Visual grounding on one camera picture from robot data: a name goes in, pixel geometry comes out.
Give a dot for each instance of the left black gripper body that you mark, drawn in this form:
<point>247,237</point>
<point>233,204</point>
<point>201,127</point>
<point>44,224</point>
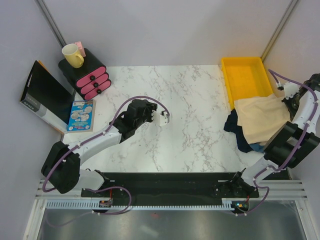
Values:
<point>147,114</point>

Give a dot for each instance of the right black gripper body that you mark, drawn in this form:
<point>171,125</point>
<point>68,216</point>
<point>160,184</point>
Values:
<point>292,104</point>

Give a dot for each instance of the cream yellow t shirt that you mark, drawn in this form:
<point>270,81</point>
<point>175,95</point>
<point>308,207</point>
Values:
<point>260,117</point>

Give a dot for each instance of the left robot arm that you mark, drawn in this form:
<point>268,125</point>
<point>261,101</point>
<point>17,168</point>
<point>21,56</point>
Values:
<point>62,167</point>

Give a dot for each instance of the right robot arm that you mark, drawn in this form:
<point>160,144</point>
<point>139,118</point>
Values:
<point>295,140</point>

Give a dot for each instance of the yellow plastic bin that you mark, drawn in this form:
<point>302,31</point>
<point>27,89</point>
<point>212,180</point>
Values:
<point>245,77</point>

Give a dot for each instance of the folded blue t shirt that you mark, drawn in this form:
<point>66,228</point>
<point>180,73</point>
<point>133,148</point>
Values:
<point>245,147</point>

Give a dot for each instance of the blue picture book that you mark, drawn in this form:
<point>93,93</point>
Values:
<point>81,117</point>

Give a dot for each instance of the black pink drawer unit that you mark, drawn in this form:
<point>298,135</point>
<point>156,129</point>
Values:
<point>90,80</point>

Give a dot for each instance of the folded navy t shirt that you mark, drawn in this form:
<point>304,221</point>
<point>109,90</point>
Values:
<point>231,125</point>

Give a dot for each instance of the yellow ceramic mug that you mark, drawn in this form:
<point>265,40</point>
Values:
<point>73,55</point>

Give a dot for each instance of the black cardboard box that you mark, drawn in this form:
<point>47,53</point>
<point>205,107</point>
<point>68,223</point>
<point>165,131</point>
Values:
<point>47,98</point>

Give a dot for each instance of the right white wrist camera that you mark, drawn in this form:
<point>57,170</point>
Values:
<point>289,88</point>

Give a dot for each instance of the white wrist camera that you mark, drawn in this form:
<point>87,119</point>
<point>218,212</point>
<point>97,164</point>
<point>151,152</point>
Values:
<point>160,119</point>
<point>289,88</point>

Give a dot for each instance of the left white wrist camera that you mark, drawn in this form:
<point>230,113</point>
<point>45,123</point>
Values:
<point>160,119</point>

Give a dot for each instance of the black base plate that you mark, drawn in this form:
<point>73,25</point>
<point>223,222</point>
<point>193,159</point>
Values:
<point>173,189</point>

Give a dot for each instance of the aluminium frame rail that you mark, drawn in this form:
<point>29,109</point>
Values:
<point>275,190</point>

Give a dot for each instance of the right corner aluminium post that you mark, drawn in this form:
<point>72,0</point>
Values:
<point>279,28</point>

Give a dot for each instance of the corner aluminium post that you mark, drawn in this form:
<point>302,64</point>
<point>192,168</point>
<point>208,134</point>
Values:
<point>51,22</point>
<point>279,28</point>

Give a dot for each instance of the right white cable duct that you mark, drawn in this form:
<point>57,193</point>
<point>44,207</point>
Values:
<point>245,205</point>

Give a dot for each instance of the white cable duct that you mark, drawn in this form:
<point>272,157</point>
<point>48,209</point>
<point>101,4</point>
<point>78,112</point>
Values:
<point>245,205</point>
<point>78,204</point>

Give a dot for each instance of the left white cable duct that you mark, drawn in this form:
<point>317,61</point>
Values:
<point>78,204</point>

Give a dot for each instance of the left corner aluminium post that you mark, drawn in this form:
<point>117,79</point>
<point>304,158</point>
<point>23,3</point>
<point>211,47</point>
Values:
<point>51,22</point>

